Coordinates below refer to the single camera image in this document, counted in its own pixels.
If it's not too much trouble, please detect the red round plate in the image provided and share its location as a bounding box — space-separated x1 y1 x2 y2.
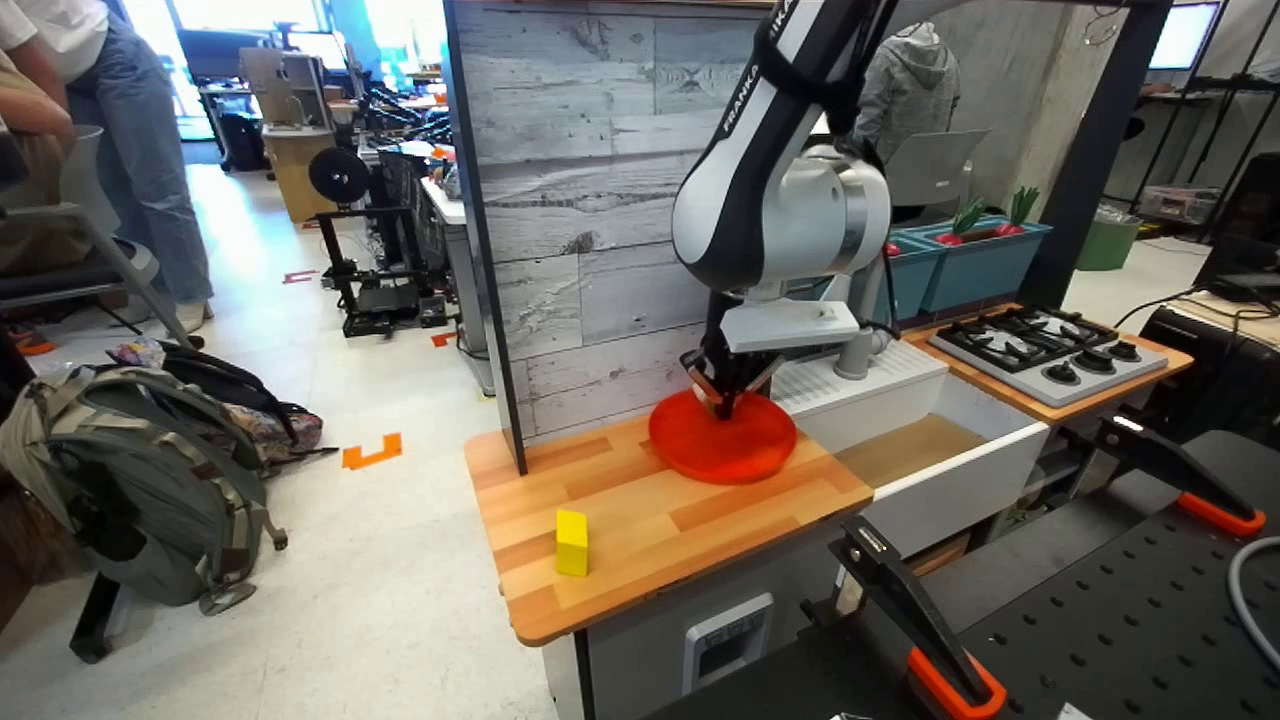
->
644 385 805 486

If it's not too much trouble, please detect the orange floor bracket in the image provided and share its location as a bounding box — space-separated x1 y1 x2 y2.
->
337 429 406 475

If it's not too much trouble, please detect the grey toy faucet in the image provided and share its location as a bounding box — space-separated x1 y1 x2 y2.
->
827 323 897 385

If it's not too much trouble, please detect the large blue storage bin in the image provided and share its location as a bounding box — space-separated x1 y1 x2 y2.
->
923 214 1059 319

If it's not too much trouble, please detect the person in grey hoodie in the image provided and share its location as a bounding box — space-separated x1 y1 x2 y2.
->
846 17 963 179

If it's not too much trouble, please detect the yellow wooden block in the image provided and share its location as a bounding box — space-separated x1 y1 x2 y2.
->
553 502 595 585

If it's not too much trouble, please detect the grey black backpack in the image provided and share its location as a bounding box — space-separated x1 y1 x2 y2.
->
18 338 328 618

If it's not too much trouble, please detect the grey laptop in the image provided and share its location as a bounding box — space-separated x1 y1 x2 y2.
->
883 124 990 211

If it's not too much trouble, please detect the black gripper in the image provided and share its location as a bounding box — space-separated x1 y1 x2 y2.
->
679 293 779 422

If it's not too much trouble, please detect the grey folding chair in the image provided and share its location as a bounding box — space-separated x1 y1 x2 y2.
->
0 124 206 352

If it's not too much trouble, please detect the black machine on stand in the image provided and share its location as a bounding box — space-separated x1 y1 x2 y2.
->
302 129 450 338

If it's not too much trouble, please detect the grey wood wall panel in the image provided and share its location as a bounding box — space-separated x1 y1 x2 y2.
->
440 0 791 479

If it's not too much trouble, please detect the orange black bar clamp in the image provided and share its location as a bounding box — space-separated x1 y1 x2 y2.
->
822 513 1016 720
1088 409 1270 545

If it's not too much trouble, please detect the black kitchen frame post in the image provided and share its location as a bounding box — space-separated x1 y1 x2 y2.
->
1016 0 1179 311

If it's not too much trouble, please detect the grey toy stove top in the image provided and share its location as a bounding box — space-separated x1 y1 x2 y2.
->
926 305 1148 411

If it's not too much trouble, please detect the small blue storage bin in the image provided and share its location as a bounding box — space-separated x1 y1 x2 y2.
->
855 223 952 326

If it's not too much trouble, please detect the green storage bin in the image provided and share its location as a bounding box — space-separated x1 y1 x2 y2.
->
1073 208 1141 277

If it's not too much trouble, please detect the white toy sink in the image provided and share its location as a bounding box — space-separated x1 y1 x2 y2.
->
767 338 1057 562

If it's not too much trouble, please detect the grey cabinet front with handle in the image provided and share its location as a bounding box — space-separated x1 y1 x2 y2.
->
576 528 870 720

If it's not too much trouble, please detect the person in blue jeans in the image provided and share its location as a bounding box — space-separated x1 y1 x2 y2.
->
0 0 218 334

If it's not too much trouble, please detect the black perforated mounting board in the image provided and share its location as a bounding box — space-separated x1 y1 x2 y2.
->
646 422 1280 720

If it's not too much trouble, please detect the grey coiled cable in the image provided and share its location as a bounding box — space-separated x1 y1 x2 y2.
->
1222 530 1280 641

